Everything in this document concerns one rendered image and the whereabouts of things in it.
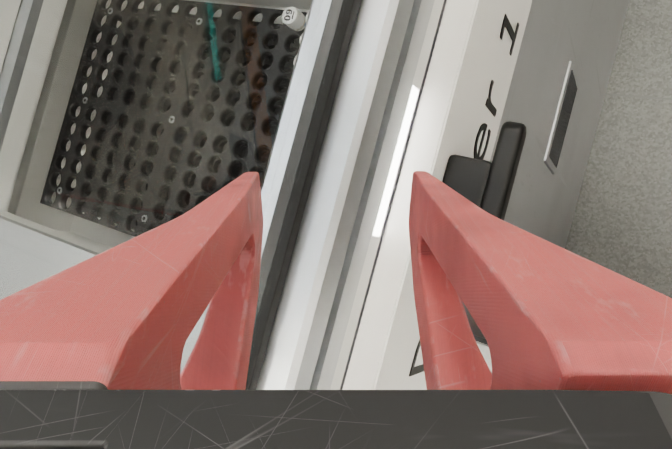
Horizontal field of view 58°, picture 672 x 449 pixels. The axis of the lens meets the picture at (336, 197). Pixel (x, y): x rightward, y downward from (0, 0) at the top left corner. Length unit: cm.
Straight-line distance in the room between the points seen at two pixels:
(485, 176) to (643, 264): 91
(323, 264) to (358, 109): 7
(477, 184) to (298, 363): 13
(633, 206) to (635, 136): 13
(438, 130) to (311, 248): 10
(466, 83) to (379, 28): 8
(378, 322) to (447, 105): 12
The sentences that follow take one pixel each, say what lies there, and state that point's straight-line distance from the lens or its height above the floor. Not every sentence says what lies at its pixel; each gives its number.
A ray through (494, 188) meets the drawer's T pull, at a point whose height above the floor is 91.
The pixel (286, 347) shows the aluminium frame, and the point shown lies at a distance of 28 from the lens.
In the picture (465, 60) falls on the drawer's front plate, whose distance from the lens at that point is 34.
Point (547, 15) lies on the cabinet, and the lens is 60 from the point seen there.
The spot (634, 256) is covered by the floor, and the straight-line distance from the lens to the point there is 123.
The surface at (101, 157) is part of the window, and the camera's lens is 18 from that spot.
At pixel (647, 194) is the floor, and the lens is 124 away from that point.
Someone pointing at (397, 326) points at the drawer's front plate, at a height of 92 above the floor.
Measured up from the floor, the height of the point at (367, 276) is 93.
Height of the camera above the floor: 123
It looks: 63 degrees down
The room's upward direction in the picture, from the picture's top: 72 degrees counter-clockwise
